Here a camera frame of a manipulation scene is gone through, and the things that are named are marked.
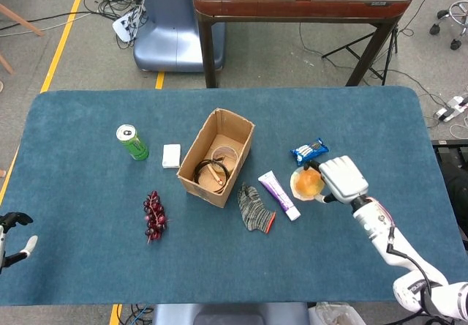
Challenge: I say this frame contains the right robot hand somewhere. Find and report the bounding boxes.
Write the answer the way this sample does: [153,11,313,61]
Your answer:
[303,155,369,205]

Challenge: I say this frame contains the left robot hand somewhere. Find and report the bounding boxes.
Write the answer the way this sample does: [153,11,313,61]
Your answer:
[0,212,39,274]

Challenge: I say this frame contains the orange jelly cup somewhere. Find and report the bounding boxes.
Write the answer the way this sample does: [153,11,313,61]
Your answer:
[290,166,327,202]

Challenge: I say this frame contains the blue snack packet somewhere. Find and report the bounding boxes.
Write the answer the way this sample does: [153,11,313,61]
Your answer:
[290,137,330,168]

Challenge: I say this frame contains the purple white tube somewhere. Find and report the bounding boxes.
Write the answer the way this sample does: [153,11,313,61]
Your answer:
[257,170,302,222]

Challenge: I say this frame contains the grey striped knit glove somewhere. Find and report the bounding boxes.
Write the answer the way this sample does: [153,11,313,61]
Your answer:
[237,182,276,234]

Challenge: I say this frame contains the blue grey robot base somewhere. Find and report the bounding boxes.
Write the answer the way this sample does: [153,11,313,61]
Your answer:
[132,0,226,72]

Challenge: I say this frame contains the clear plastic bag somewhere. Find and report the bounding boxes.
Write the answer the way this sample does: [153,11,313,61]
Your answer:
[309,302,366,325]

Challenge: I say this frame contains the open cardboard box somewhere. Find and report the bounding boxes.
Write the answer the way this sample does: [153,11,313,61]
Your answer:
[176,108,256,209]

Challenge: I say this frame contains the small white box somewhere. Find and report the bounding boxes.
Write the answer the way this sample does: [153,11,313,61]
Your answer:
[162,143,182,170]

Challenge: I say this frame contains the black equipment case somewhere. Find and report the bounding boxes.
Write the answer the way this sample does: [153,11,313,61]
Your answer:
[431,140,468,249]

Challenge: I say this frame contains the blue felt table cover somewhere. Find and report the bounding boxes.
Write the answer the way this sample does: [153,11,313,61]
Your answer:
[0,86,464,307]

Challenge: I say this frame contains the white power strip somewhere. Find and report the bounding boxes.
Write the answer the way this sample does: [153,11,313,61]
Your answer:
[434,96,468,123]
[112,4,147,43]

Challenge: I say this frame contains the dark red grape bunch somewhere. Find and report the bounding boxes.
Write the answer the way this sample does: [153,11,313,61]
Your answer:
[143,190,170,244]

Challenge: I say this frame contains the green drink can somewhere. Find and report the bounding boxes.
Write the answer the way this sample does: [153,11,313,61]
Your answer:
[116,124,150,162]

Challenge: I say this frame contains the black tripod stand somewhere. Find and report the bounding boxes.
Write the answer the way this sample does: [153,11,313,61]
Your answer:
[321,0,429,86]

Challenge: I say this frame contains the black hair band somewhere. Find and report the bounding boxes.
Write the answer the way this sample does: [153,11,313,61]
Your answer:
[193,159,230,194]

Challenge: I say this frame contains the chrome wheeled stool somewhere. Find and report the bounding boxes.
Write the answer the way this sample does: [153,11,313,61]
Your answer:
[429,0,468,51]

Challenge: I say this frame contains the brown mahjong table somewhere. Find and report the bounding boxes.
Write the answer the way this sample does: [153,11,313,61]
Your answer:
[192,0,414,89]

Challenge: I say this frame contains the grey robot torso base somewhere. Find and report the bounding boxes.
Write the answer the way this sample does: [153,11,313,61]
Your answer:
[151,302,311,325]

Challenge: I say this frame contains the wooden easel frame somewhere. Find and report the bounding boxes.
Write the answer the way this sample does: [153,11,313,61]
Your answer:
[0,3,45,75]

